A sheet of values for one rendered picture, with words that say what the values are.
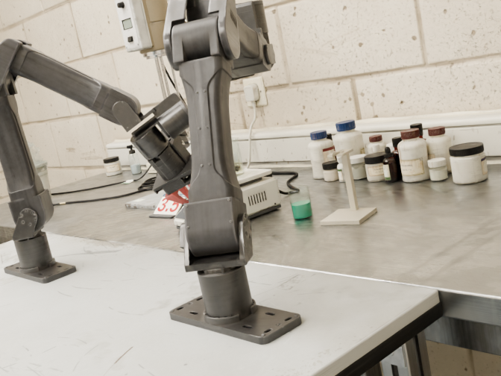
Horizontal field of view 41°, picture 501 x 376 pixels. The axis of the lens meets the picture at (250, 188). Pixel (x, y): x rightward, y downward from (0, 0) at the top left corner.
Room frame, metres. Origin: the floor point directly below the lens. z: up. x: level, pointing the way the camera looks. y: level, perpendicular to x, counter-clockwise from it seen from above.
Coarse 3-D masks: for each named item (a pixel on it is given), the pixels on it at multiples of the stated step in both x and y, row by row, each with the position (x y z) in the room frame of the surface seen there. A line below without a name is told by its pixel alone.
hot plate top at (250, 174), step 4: (248, 172) 1.42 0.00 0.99; (252, 172) 1.41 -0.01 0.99; (256, 172) 1.40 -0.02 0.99; (260, 172) 1.39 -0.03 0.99; (264, 172) 1.39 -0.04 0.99; (268, 172) 1.40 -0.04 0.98; (244, 176) 1.39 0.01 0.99; (248, 176) 1.38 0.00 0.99; (252, 176) 1.37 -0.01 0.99; (256, 176) 1.38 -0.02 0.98; (260, 176) 1.39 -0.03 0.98; (240, 180) 1.36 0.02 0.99; (244, 180) 1.36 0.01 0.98; (248, 180) 1.37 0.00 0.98
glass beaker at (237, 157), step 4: (232, 140) 1.38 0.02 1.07; (236, 140) 1.40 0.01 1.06; (232, 144) 1.38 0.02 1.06; (236, 144) 1.39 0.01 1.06; (236, 148) 1.39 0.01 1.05; (236, 152) 1.39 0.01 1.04; (240, 152) 1.40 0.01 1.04; (236, 156) 1.39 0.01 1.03; (240, 156) 1.40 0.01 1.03; (236, 160) 1.39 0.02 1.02; (240, 160) 1.40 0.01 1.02; (236, 164) 1.38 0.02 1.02; (240, 164) 1.39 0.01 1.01; (236, 168) 1.38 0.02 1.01; (240, 168) 1.39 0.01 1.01; (236, 172) 1.38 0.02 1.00; (240, 172) 1.39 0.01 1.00; (244, 172) 1.40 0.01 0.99; (240, 176) 1.39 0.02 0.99
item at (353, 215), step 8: (336, 152) 1.22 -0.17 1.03; (344, 152) 1.20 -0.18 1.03; (344, 160) 1.23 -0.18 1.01; (344, 168) 1.23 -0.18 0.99; (344, 176) 1.23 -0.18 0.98; (352, 176) 1.23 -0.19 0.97; (352, 184) 1.23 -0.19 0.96; (352, 192) 1.23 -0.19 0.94; (352, 200) 1.23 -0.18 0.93; (352, 208) 1.23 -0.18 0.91; (360, 208) 1.24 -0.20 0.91; (368, 208) 1.22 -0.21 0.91; (328, 216) 1.22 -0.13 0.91; (336, 216) 1.21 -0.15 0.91; (344, 216) 1.20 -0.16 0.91; (352, 216) 1.19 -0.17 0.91; (360, 216) 1.18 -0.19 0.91; (368, 216) 1.19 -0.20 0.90; (328, 224) 1.19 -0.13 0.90; (336, 224) 1.18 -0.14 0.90; (344, 224) 1.17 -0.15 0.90; (352, 224) 1.16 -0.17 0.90
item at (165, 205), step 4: (164, 200) 1.62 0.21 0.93; (168, 200) 1.60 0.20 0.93; (160, 204) 1.61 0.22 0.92; (164, 204) 1.60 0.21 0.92; (168, 204) 1.59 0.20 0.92; (172, 204) 1.58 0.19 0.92; (176, 204) 1.57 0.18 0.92; (160, 208) 1.60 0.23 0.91; (164, 208) 1.59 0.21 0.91; (168, 208) 1.58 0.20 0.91; (172, 208) 1.57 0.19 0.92; (176, 208) 1.56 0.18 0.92; (168, 212) 1.57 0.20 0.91; (172, 212) 1.56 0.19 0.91; (176, 212) 1.55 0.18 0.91
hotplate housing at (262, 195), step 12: (252, 180) 1.39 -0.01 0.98; (264, 180) 1.40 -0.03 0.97; (276, 180) 1.40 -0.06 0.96; (252, 192) 1.36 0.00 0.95; (264, 192) 1.38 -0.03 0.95; (276, 192) 1.40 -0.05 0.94; (252, 204) 1.36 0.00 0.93; (264, 204) 1.38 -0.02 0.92; (276, 204) 1.40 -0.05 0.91; (252, 216) 1.36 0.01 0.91
